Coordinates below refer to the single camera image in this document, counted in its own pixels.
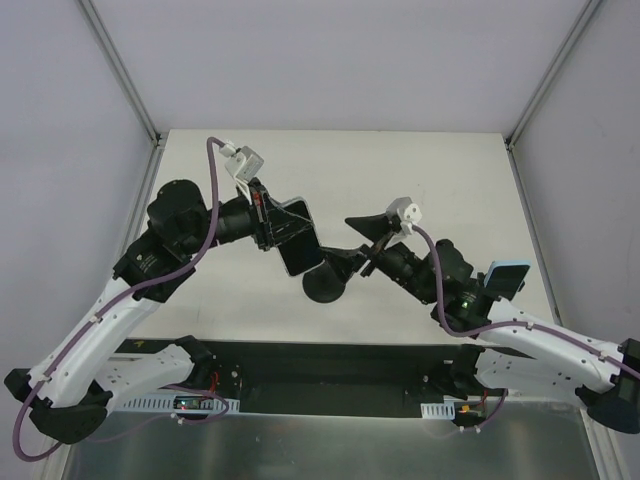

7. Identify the right white cable duct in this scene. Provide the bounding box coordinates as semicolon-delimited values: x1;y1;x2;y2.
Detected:
420;401;470;421

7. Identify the right aluminium frame post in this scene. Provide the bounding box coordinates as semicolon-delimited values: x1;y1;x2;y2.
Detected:
503;0;604;151

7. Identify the black phone stand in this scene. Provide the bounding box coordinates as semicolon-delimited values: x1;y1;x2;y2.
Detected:
302;263;346;304

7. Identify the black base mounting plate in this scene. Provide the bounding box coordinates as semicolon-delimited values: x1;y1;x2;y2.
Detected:
112;338;511;419

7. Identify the left white cable duct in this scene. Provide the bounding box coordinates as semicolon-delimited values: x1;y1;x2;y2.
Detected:
116;393;240;415

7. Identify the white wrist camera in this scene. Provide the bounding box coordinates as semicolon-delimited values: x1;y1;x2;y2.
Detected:
386;197;423;236
220;143;264;185

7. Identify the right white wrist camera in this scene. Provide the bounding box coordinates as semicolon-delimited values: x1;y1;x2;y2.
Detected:
386;197;423;236

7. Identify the aluminium frame post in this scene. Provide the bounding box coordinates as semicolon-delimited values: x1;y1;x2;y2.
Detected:
77;0;166;149
503;0;604;151

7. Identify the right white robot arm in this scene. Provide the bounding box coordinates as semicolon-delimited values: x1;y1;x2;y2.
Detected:
323;213;639;434

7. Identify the white cable duct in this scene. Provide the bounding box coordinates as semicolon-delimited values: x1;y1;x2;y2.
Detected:
116;393;240;415
420;401;470;421

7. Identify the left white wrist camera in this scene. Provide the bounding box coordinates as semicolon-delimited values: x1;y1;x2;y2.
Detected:
220;143;264;185

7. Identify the left aluminium frame post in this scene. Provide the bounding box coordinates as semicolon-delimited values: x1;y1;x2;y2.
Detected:
77;0;166;149

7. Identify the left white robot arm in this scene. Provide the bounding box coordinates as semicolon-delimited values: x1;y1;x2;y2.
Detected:
4;179;321;445

